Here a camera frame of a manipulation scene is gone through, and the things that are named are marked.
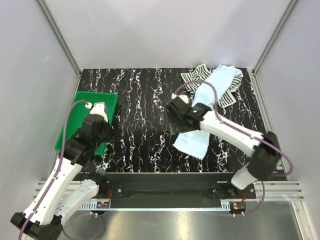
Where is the left aluminium frame post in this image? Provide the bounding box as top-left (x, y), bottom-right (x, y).
top-left (37, 0), bottom-right (82, 77)

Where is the light blue towel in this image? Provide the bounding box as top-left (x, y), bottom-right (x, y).
top-left (173, 130), bottom-right (210, 160)
top-left (191, 65), bottom-right (243, 109)

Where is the light blue towel in pile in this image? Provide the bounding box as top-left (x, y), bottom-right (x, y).
top-left (191, 65), bottom-right (243, 109)

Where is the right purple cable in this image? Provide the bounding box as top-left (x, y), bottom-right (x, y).
top-left (172, 79), bottom-right (294, 218)

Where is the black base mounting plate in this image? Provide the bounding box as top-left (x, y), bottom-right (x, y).
top-left (96, 172), bottom-right (256, 203)

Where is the right aluminium frame post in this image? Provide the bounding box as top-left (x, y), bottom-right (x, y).
top-left (251, 0), bottom-right (301, 76)

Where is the aluminium frame post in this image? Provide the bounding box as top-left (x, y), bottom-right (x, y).
top-left (251, 0), bottom-right (301, 76)
top-left (37, 0), bottom-right (82, 77)

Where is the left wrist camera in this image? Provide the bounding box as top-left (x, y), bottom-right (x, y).
top-left (85, 102), bottom-right (109, 123)

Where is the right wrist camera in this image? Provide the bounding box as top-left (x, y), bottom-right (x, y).
top-left (171, 93), bottom-right (190, 104)

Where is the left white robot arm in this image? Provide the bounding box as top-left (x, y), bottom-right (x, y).
top-left (10, 113), bottom-right (111, 240)

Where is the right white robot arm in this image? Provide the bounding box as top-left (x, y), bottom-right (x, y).
top-left (167, 94), bottom-right (281, 199)

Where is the green plastic tray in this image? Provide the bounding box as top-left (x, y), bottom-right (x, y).
top-left (66, 91), bottom-right (118, 140)

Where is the white slotted cable duct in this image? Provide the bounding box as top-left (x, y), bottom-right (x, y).
top-left (79, 198), bottom-right (231, 212)

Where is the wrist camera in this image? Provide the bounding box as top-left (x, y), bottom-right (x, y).
top-left (85, 102), bottom-right (109, 123)
top-left (171, 93), bottom-right (190, 104)

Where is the striped green white towel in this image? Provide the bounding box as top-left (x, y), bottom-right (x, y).
top-left (180, 63), bottom-right (243, 109)

